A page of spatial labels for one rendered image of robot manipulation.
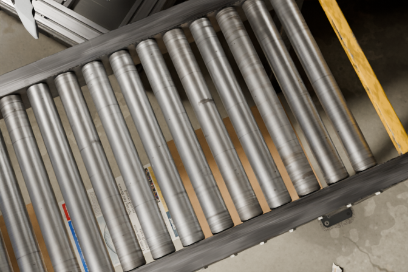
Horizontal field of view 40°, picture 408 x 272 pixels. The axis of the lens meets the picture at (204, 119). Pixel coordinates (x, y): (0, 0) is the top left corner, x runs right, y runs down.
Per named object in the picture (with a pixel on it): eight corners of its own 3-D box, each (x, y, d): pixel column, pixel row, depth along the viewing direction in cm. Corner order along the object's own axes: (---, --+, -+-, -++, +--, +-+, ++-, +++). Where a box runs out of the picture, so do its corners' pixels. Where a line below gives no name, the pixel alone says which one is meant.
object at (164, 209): (155, 161, 198) (155, 160, 197) (185, 237, 191) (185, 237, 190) (58, 201, 196) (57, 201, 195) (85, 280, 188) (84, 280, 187)
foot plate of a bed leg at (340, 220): (340, 181, 193) (340, 180, 192) (359, 219, 190) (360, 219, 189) (305, 195, 192) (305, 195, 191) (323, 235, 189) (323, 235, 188)
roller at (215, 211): (152, 43, 129) (156, 32, 125) (232, 234, 117) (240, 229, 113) (132, 48, 127) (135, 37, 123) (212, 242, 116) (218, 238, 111)
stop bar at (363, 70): (322, -23, 125) (323, -28, 124) (414, 151, 115) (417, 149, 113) (308, -18, 125) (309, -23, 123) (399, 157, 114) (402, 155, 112)
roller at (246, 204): (177, 33, 130) (183, 21, 125) (260, 221, 118) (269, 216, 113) (158, 37, 128) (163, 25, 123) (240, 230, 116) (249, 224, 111)
